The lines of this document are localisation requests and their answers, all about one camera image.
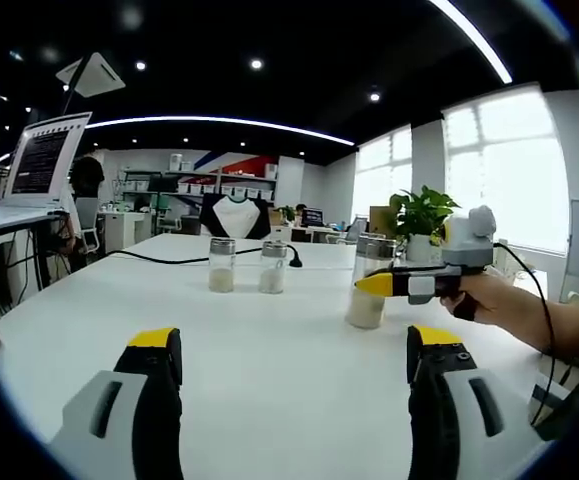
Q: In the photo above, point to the tall brown cardboard box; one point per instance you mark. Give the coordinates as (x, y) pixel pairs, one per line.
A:
(380, 220)

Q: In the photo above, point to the curved ceiling strip light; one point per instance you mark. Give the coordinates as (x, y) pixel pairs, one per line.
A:
(494, 59)
(169, 118)

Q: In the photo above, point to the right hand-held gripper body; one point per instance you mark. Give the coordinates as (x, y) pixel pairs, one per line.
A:
(469, 245)

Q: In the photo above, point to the white black raglan shirt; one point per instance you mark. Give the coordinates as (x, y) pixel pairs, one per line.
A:
(234, 215)

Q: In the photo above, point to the short seasoning bottle white powder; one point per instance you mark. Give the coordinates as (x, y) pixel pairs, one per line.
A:
(272, 281)

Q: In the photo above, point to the dark computer monitor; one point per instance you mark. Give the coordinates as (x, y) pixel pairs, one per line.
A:
(313, 218)

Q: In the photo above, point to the ceiling air conditioner unit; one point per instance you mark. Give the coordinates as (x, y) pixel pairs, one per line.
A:
(94, 75)

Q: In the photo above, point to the small potted plant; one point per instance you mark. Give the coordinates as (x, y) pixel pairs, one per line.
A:
(285, 214)

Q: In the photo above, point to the row of white storage bins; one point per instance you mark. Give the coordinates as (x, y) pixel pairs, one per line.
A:
(229, 190)

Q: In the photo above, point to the short seasoning bottle beige powder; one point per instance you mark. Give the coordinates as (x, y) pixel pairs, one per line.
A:
(221, 280)

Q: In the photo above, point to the grey office chair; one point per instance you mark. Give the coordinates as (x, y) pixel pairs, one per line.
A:
(89, 220)

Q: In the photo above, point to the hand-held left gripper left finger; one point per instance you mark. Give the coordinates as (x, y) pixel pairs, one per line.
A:
(119, 425)

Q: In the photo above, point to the large potted green plant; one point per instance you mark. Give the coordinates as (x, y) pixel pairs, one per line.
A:
(421, 207)

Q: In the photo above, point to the standing laptop desk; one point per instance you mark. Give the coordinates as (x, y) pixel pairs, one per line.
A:
(38, 260)

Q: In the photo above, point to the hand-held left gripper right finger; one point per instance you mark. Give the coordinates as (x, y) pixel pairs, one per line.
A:
(469, 425)

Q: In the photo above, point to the black vertical pole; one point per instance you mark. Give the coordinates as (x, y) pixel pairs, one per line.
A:
(75, 87)

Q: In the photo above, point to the person's right hand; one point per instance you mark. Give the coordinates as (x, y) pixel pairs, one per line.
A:
(494, 300)

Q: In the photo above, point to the white laptop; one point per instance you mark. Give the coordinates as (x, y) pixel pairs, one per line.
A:
(44, 160)

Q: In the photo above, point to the metal storage shelf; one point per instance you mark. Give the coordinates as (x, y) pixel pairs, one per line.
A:
(169, 175)

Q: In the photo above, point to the tall seasoning bottle white grains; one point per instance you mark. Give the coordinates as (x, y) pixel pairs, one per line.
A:
(365, 312)

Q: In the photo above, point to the round ceiling spotlights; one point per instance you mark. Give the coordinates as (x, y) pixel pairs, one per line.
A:
(256, 64)

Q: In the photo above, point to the large bright window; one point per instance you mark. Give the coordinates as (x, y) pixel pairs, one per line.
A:
(384, 170)
(504, 170)

